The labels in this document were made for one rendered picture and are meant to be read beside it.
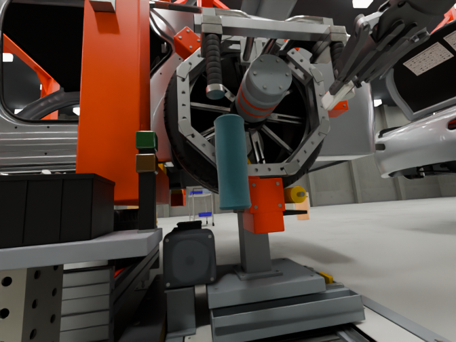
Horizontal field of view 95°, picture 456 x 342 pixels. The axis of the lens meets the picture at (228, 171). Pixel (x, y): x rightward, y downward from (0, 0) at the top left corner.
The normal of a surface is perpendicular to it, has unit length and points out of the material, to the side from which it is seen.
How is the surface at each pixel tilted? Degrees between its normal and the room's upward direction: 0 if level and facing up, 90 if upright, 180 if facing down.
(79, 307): 90
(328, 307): 90
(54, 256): 90
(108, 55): 90
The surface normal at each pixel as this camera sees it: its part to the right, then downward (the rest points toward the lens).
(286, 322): 0.15, -0.17
